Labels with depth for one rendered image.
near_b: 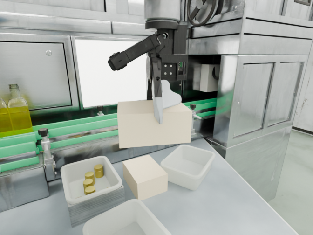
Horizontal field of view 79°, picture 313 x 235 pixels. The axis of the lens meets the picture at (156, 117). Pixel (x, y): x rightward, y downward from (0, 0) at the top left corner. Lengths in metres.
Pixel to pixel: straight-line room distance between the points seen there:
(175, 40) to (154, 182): 0.49
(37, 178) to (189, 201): 0.53
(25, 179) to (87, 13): 0.72
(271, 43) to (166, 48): 0.86
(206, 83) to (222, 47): 0.32
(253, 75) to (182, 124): 0.79
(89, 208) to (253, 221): 0.51
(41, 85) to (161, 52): 0.66
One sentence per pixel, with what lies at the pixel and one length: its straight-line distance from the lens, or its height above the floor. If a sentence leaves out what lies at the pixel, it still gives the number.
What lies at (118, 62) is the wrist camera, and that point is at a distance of 0.40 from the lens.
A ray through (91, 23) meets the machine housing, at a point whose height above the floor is 1.38.
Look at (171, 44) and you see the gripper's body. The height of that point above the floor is 1.26.
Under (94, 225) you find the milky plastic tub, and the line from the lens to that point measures 0.60.
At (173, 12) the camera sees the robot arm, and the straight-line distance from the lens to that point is 0.42.
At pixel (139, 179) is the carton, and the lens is 0.70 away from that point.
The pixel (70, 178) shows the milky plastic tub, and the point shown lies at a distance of 0.84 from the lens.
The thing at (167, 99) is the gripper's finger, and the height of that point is 1.15.
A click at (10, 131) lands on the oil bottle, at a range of 0.86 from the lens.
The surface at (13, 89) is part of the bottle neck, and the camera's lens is 0.84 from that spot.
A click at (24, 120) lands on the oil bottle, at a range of 0.84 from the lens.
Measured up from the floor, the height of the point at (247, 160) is 0.61.
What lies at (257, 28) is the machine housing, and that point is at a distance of 1.11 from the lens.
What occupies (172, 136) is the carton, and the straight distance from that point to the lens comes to 0.42.
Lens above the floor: 1.24
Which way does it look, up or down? 18 degrees down
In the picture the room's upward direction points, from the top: straight up
